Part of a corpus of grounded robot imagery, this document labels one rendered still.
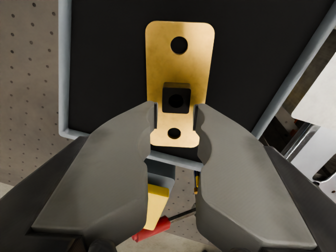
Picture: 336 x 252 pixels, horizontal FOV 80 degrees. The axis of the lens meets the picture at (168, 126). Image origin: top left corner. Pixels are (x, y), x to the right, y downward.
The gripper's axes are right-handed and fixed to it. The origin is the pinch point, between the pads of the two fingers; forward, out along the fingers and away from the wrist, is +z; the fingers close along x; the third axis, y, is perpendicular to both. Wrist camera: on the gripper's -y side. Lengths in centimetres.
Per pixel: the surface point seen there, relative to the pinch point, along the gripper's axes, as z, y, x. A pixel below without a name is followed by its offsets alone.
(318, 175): 19.1, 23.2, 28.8
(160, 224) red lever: 6.7, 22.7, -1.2
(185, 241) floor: 118, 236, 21
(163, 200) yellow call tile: 2.0, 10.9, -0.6
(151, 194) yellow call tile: 2.0, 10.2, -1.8
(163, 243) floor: 118, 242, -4
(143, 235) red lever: 4.9, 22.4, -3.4
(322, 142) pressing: 18.0, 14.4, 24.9
